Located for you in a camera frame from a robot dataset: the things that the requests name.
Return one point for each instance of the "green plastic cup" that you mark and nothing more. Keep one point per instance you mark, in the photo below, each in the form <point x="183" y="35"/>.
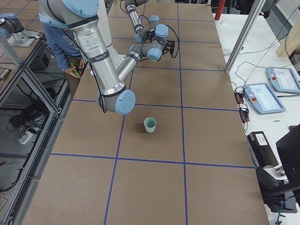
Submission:
<point x="150" y="124"/>

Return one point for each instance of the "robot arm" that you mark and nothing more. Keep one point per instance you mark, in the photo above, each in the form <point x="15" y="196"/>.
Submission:
<point x="81" y="17"/>
<point x="141" y="34"/>

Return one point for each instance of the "green pen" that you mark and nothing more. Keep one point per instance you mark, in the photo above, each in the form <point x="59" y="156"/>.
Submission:
<point x="75" y="70"/>

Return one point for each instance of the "red cylinder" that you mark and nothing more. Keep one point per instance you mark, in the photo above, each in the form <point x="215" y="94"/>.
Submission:
<point x="219" y="10"/>

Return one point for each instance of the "black monitor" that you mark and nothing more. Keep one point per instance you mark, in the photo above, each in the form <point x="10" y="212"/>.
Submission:
<point x="288" y="148"/>

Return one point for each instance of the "near teach pendant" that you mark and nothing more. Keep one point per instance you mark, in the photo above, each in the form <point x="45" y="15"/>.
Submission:
<point x="263" y="98"/>

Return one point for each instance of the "teach pendant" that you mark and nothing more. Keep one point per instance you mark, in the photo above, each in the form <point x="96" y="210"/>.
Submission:
<point x="263" y="98"/>
<point x="283" y="80"/>

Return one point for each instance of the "far teach pendant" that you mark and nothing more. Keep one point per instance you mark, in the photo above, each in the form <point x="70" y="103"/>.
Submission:
<point x="283" y="80"/>

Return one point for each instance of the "black box with label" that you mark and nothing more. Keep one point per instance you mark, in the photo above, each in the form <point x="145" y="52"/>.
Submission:
<point x="261" y="152"/>

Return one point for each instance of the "person in blue shirt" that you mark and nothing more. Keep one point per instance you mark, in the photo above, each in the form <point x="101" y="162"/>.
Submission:
<point x="63" y="47"/>

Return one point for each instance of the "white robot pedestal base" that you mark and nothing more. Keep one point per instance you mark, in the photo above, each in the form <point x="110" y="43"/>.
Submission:
<point x="110" y="35"/>

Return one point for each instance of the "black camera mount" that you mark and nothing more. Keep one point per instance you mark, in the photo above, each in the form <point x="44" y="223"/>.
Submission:
<point x="169" y="47"/>

